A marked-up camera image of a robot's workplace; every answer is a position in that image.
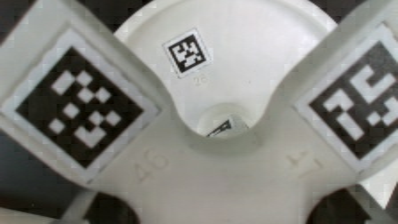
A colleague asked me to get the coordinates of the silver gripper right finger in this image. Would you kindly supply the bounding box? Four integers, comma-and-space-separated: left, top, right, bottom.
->
305, 185, 391, 224

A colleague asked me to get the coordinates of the white round table top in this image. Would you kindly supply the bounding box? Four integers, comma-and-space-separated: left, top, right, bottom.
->
115, 0, 336, 128

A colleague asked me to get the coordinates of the white cross-shaped table base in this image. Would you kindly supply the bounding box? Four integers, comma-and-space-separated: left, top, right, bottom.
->
0, 0, 398, 224

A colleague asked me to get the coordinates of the white cylindrical table leg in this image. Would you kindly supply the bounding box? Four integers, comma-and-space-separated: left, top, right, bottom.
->
195, 103, 254, 139

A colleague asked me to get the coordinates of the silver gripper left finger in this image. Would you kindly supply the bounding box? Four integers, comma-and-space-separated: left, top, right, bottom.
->
59, 189, 144, 224

